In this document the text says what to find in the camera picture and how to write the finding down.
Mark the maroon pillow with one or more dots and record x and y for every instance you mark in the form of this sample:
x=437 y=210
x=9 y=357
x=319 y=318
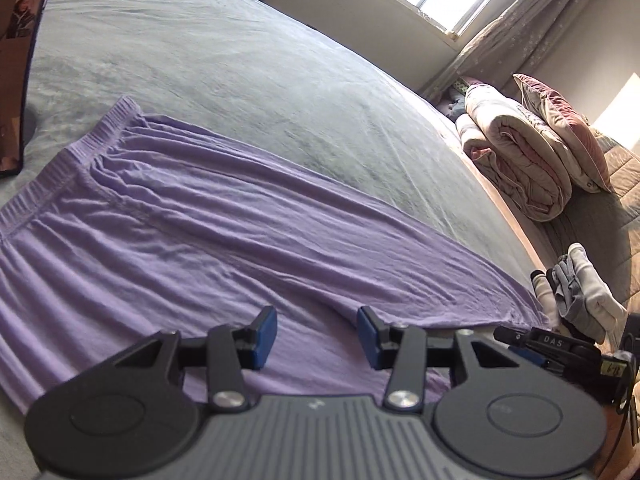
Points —
x=565 y=125

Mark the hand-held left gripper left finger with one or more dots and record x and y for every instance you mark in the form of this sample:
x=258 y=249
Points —
x=265 y=335

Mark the white folded garment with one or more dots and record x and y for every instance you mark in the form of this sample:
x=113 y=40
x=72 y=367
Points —
x=595 y=290

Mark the patterned beige curtain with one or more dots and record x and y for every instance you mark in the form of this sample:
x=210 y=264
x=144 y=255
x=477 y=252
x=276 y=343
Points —
x=510 y=40

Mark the dark crumpled cloth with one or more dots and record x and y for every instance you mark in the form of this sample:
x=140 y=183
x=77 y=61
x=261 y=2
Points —
x=457 y=105

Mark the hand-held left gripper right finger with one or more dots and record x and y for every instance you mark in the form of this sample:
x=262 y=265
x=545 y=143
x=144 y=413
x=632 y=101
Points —
x=367 y=336

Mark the beige folded garment dark stripe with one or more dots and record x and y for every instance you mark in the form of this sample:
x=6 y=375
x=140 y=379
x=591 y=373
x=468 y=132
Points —
x=542 y=292

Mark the quilted grey-brown bedspread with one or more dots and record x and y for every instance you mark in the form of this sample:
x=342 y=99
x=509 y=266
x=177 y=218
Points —
x=615 y=210

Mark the purple pants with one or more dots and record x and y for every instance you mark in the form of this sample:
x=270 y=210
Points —
x=200 y=240

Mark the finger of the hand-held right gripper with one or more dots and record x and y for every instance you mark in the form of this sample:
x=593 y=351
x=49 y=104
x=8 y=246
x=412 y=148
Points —
x=515 y=336
x=532 y=356

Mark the pink folded quilt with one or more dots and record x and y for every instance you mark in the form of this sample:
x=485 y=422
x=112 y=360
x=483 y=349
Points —
x=515 y=160

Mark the black smartphone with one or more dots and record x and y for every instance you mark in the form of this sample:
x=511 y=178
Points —
x=20 y=60

